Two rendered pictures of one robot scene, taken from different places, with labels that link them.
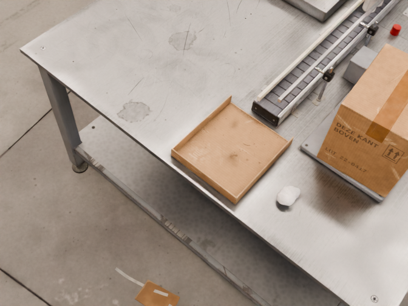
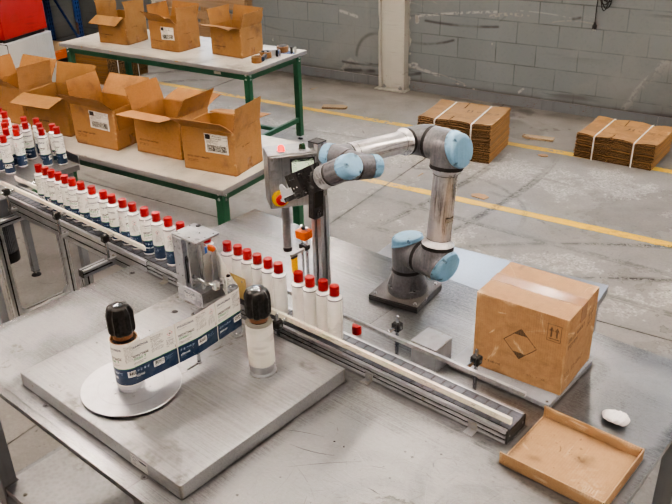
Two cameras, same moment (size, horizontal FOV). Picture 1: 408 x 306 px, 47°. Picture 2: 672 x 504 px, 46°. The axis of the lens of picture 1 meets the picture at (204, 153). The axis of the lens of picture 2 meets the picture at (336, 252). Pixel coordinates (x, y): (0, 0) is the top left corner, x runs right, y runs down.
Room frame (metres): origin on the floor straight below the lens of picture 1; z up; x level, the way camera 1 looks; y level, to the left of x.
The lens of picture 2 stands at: (1.31, 1.64, 2.37)
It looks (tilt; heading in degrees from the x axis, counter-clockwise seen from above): 27 degrees down; 276
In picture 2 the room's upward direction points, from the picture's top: 2 degrees counter-clockwise
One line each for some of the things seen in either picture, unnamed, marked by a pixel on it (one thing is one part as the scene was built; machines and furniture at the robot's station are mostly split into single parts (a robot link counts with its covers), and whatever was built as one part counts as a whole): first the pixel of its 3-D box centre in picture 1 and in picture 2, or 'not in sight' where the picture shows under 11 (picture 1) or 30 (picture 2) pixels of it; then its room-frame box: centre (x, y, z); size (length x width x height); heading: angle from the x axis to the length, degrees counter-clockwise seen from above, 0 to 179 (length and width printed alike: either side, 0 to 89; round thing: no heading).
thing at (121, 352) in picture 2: not in sight; (124, 345); (2.16, -0.28, 1.04); 0.09 x 0.09 x 0.29
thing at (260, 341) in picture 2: not in sight; (259, 330); (1.77, -0.40, 1.03); 0.09 x 0.09 x 0.30
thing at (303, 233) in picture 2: not in sight; (299, 271); (1.69, -0.74, 1.05); 0.10 x 0.04 x 0.33; 54
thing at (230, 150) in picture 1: (232, 146); (571, 455); (0.86, -0.09, 0.85); 0.30 x 0.26 x 0.04; 144
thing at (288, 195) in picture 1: (289, 195); (615, 416); (0.70, -0.27, 0.85); 0.08 x 0.07 x 0.04; 106
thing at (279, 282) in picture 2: not in sight; (279, 288); (1.76, -0.73, 0.98); 0.05 x 0.05 x 0.20
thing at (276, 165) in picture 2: not in sight; (291, 175); (1.71, -0.80, 1.38); 0.17 x 0.10 x 0.19; 20
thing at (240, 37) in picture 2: not in sight; (233, 31); (2.81, -4.97, 0.97); 0.43 x 0.42 x 0.37; 59
